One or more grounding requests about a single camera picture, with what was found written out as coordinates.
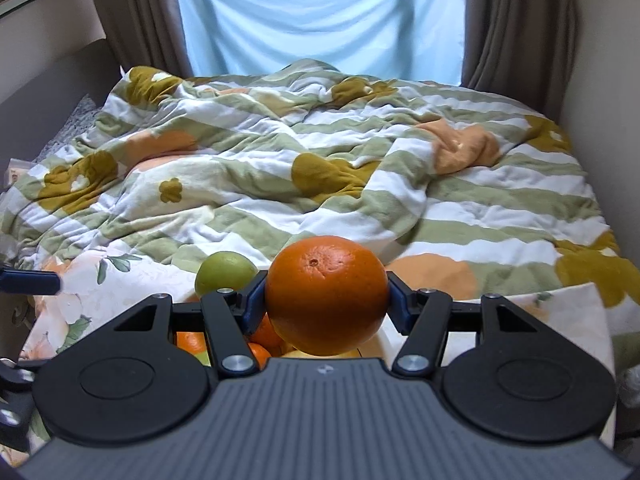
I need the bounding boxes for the green round fruit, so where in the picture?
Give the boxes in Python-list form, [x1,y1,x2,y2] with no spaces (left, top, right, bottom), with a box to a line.
[194,251,259,299]

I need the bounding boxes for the cream bowl with yellow inside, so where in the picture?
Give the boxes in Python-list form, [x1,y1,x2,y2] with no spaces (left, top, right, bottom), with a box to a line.
[172,329,390,367]

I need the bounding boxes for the grey patterned bed sheet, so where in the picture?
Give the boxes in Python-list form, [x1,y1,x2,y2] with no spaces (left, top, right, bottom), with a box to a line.
[32,95,103,165]

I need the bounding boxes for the white fluffy object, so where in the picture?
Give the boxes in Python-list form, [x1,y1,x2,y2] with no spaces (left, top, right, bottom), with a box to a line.
[614,362,640,413]

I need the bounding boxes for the large orange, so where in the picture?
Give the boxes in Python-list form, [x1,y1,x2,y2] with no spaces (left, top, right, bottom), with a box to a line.
[264,235,389,356]

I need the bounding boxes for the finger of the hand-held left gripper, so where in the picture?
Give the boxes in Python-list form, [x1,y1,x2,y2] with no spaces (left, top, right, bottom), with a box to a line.
[0,267,62,296]

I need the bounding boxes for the brown curtain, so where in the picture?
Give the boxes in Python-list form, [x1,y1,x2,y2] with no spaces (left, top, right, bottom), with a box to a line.
[461,0,586,123]
[82,0,195,80]

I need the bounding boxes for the striped floral blanket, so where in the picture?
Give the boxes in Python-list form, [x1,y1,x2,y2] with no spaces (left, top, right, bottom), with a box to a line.
[0,58,623,311]

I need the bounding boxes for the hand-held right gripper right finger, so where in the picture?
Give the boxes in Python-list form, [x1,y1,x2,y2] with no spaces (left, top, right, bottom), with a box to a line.
[385,270,541,377]

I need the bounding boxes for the light blue window cloth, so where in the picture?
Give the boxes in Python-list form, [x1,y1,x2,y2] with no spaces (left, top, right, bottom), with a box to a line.
[172,0,468,86]

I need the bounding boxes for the clear plastic package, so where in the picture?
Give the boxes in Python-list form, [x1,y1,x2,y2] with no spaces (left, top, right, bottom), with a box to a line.
[0,159,33,192]

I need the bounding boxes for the small tangerine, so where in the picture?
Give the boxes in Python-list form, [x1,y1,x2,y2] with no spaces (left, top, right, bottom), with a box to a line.
[248,342,273,369]

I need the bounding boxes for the grey bed headboard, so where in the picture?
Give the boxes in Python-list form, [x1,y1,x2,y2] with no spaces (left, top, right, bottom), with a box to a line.
[0,39,125,163]

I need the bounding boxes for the white floral cloth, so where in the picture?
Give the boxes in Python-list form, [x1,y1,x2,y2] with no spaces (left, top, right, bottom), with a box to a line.
[0,250,617,466]

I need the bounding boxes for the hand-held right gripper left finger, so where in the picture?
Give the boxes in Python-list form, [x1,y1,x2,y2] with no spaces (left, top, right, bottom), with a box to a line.
[112,270,269,377]

